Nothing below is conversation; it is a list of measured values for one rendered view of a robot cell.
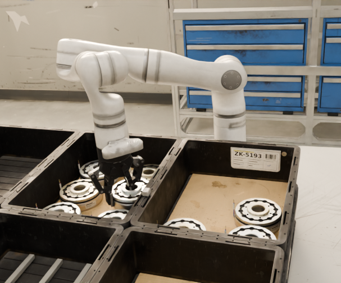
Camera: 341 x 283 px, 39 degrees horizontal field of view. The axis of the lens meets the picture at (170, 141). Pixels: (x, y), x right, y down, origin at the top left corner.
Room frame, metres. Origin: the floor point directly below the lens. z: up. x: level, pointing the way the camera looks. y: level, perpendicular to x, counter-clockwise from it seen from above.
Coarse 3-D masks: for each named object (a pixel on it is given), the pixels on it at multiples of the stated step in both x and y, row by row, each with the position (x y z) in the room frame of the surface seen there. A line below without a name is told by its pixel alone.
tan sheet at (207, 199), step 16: (192, 176) 1.10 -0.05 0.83; (208, 176) 1.10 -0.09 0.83; (192, 192) 1.02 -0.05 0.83; (208, 192) 1.02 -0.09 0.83; (224, 192) 1.01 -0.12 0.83; (240, 192) 1.01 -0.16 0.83; (256, 192) 1.00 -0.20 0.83; (272, 192) 1.00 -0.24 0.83; (176, 208) 0.96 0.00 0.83; (192, 208) 0.95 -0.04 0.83; (208, 208) 0.95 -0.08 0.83; (224, 208) 0.94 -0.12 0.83; (208, 224) 0.88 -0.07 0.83; (224, 224) 0.88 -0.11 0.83
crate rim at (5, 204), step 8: (80, 136) 1.20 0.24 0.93; (136, 136) 1.17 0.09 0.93; (144, 136) 1.16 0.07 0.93; (152, 136) 1.16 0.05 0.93; (160, 136) 1.16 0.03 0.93; (168, 136) 1.15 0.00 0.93; (176, 136) 1.15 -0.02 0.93; (72, 144) 1.15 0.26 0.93; (176, 144) 1.10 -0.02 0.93; (64, 152) 1.11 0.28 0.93; (168, 152) 1.06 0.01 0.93; (56, 160) 1.07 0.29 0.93; (168, 160) 1.02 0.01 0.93; (40, 168) 1.03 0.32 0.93; (160, 168) 0.98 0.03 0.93; (32, 176) 0.99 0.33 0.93; (152, 176) 0.94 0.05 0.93; (24, 184) 0.96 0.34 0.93; (152, 184) 0.91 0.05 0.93; (16, 192) 0.92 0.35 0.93; (8, 200) 0.89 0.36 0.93; (136, 200) 0.85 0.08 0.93; (8, 208) 0.86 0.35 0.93; (16, 208) 0.86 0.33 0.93; (24, 208) 0.86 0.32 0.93; (32, 208) 0.85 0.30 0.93; (136, 208) 0.82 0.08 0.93; (64, 216) 0.81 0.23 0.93; (72, 216) 0.81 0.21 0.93; (80, 216) 0.81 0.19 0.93; (88, 216) 0.81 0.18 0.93; (96, 216) 0.80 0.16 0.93; (128, 216) 0.79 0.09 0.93; (120, 224) 0.77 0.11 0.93; (128, 224) 0.78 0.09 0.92
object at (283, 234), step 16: (240, 144) 1.08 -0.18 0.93; (256, 144) 1.06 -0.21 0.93; (272, 144) 1.06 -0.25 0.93; (288, 144) 1.05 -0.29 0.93; (176, 160) 1.03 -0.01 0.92; (160, 176) 0.94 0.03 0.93; (288, 192) 0.84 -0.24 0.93; (144, 208) 0.82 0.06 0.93; (288, 208) 0.78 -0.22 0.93; (144, 224) 0.76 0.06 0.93; (288, 224) 0.73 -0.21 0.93; (256, 240) 0.69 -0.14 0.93; (272, 240) 0.68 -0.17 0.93
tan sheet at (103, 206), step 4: (132, 168) 1.17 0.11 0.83; (120, 180) 1.11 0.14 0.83; (104, 196) 1.04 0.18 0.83; (104, 200) 1.02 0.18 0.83; (100, 204) 1.00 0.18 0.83; (104, 204) 1.00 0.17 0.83; (92, 208) 0.99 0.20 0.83; (96, 208) 0.98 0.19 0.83; (100, 208) 0.98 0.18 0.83; (104, 208) 0.98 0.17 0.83; (108, 208) 0.98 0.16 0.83; (112, 208) 0.98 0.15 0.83; (84, 212) 0.97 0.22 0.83; (88, 212) 0.97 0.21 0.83; (92, 212) 0.97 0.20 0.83; (96, 212) 0.97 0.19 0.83; (100, 212) 0.97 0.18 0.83
